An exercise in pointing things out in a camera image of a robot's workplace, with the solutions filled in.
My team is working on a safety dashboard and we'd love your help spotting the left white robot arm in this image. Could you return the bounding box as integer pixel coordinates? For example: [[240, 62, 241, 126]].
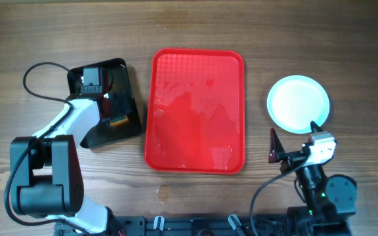
[[4, 92, 133, 235]]

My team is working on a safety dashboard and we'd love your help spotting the red plastic tray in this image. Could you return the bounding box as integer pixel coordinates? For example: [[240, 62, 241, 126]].
[[144, 48, 245, 174]]

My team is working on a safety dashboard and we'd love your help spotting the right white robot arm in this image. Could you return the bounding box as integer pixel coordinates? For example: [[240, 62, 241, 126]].
[[268, 121, 358, 235]]

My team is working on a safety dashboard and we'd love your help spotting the black water tray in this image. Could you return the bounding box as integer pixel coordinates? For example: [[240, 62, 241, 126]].
[[67, 58, 142, 149]]

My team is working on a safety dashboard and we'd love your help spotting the white plate top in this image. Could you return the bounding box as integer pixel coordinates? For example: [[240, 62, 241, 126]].
[[266, 75, 330, 134]]

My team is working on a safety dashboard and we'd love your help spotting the left black cable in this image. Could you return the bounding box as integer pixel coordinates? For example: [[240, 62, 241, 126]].
[[3, 61, 78, 227]]

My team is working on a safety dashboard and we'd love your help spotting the orange green sponge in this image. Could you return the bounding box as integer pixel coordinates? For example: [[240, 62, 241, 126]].
[[109, 115, 129, 127]]

